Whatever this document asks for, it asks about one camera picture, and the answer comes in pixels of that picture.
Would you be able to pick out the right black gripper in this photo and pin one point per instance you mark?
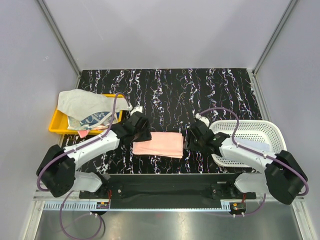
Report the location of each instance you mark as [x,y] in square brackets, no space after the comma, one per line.
[190,136]

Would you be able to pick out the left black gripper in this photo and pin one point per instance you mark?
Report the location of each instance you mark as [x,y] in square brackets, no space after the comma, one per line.
[146,135]

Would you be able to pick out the pink towel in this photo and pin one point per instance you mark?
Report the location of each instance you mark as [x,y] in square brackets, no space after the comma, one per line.
[164,144]

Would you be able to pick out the light blue towel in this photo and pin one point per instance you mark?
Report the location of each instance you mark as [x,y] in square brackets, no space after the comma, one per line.
[254,144]

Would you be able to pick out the cream white towel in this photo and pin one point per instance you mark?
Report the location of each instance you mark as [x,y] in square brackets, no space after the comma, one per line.
[80,104]

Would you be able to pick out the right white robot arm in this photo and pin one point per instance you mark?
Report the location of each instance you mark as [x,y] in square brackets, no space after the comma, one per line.
[279,175]

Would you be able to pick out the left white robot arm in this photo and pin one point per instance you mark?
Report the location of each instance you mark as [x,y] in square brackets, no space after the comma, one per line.
[59,172]

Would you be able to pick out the blue patterned white towel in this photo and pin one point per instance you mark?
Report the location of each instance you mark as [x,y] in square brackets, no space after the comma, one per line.
[96,121]

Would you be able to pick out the black marble pattern mat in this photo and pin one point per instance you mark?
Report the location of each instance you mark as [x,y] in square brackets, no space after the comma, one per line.
[171,98]

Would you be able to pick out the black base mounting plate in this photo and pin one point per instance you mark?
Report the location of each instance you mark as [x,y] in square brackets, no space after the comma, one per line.
[169,191]

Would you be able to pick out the white perforated plastic basket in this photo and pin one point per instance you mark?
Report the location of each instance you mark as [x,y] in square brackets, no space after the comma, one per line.
[254,130]

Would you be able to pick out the yellow plastic tray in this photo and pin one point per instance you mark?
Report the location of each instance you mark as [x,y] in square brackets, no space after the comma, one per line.
[59,123]

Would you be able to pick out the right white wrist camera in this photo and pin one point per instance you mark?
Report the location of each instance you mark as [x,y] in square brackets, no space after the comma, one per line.
[203,119]

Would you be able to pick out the slotted cable duct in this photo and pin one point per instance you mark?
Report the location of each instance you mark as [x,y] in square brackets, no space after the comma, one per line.
[77,206]

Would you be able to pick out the left aluminium frame post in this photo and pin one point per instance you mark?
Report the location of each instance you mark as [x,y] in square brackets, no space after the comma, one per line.
[58,35]

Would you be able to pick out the aluminium frame post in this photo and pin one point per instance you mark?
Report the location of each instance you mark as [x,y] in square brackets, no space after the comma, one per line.
[58,35]
[278,29]

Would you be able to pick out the right aluminium frame post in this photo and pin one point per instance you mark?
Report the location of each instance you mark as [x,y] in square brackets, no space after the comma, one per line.
[278,29]

